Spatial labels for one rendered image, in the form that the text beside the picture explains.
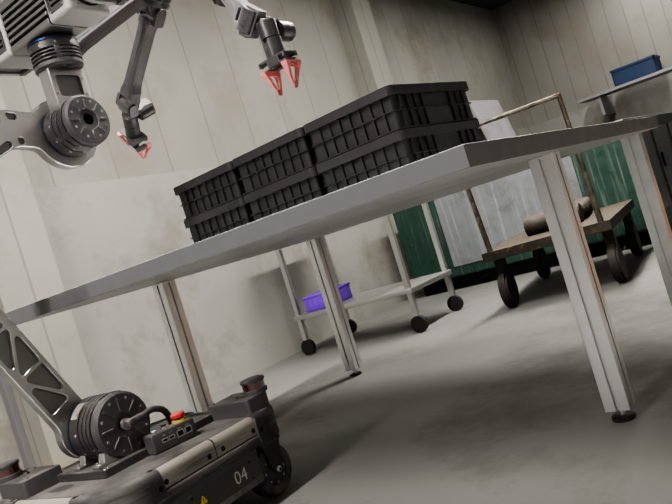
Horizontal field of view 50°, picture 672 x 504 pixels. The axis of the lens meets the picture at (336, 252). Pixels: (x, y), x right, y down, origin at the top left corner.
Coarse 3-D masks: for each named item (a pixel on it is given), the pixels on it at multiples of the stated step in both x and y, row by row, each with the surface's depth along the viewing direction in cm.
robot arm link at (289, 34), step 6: (246, 6) 200; (252, 6) 201; (258, 12) 198; (264, 12) 201; (258, 18) 200; (282, 24) 202; (288, 24) 204; (252, 30) 201; (282, 30) 202; (288, 30) 204; (294, 30) 206; (246, 36) 203; (252, 36) 202; (258, 36) 204; (282, 36) 203; (288, 36) 205; (294, 36) 207
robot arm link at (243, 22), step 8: (216, 0) 230; (224, 0) 217; (232, 0) 210; (240, 0) 210; (232, 8) 209; (240, 8) 202; (248, 8) 200; (232, 16) 208; (240, 16) 201; (248, 16) 200; (240, 24) 201; (248, 24) 201; (248, 32) 202
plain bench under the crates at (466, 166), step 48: (480, 144) 123; (528, 144) 141; (576, 144) 166; (624, 144) 244; (336, 192) 133; (384, 192) 127; (432, 192) 189; (240, 240) 149; (288, 240) 220; (576, 240) 167; (96, 288) 179; (336, 288) 329; (576, 288) 169; (336, 336) 329; (192, 384) 252; (624, 384) 168
